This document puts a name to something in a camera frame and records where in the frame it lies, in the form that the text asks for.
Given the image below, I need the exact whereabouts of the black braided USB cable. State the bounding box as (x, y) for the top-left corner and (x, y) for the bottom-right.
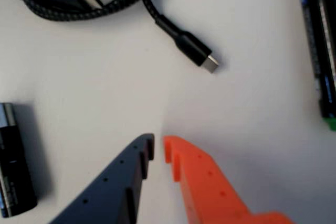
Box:
(0, 0), (220, 74)

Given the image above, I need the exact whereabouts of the black marker with green cap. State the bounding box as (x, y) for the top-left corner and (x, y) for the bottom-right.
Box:
(296, 0), (336, 131)

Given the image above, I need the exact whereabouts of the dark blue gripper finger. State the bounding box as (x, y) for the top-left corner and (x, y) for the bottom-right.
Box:
(48, 133), (155, 224)

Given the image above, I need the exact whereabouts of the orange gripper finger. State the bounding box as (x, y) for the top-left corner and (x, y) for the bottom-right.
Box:
(162, 135), (293, 224)

